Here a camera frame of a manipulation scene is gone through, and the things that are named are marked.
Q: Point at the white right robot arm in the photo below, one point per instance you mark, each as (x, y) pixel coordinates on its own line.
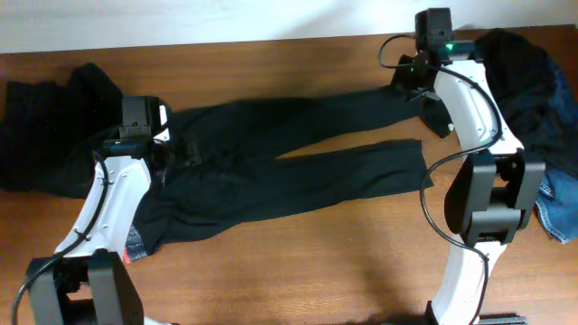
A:
(493, 194)

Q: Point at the blue denim jeans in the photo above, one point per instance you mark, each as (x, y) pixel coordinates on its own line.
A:
(557, 206)

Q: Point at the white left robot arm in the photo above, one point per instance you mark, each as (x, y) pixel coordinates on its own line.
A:
(85, 280)

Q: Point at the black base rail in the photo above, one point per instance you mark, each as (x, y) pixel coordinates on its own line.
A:
(503, 319)

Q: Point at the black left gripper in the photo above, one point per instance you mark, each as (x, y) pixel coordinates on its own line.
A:
(179, 151)

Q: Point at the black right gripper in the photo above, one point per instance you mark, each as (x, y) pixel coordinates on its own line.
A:
(407, 78)

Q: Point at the dark green trousers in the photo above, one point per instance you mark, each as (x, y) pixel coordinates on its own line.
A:
(48, 132)

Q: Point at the dark navy garment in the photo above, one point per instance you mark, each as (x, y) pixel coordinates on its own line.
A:
(522, 80)

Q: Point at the black leggings red waistband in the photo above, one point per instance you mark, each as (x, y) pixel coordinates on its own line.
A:
(239, 164)

